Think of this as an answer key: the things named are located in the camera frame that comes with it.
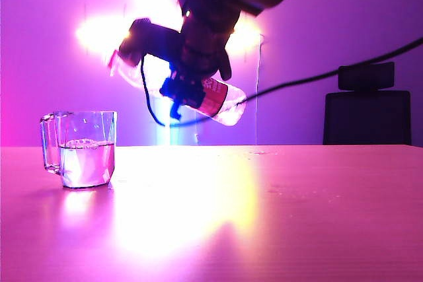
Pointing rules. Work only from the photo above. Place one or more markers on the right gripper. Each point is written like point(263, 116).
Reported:
point(203, 47)

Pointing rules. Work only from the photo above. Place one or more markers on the clear red-labelled water bottle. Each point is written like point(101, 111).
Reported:
point(224, 97)

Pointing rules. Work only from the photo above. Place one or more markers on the clear hexagonal glass mug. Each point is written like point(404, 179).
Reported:
point(86, 156)

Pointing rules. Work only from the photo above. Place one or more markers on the black office chair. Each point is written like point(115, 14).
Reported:
point(367, 117)

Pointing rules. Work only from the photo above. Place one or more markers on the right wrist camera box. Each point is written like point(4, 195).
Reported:
point(148, 42)

